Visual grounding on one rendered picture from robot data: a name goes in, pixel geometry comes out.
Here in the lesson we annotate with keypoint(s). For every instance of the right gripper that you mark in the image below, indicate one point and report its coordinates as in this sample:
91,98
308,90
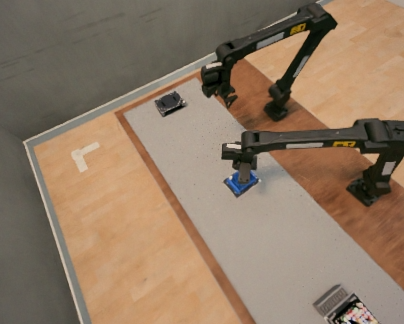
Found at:
225,97

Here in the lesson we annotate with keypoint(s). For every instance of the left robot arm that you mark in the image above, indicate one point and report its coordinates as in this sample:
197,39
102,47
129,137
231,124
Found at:
383,136

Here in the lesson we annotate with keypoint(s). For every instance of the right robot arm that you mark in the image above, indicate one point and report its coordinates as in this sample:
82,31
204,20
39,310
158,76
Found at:
312,17

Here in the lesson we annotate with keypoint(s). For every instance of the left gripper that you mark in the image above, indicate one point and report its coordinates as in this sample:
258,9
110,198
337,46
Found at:
255,163

